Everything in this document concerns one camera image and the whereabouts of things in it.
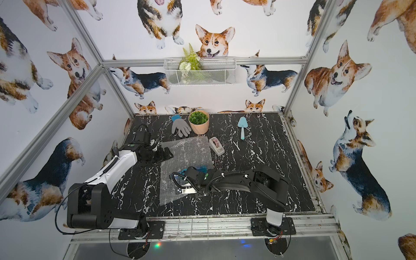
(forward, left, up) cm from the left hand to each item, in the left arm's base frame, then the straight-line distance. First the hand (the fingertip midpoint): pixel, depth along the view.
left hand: (169, 155), depth 87 cm
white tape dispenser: (+10, -26, -8) cm, 29 cm away
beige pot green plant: (+24, -15, 0) cm, 29 cm away
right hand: (-14, -15, -6) cm, 21 cm away
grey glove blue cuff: (+25, -4, -8) cm, 27 cm away
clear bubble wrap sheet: (+7, -8, -11) cm, 15 cm away
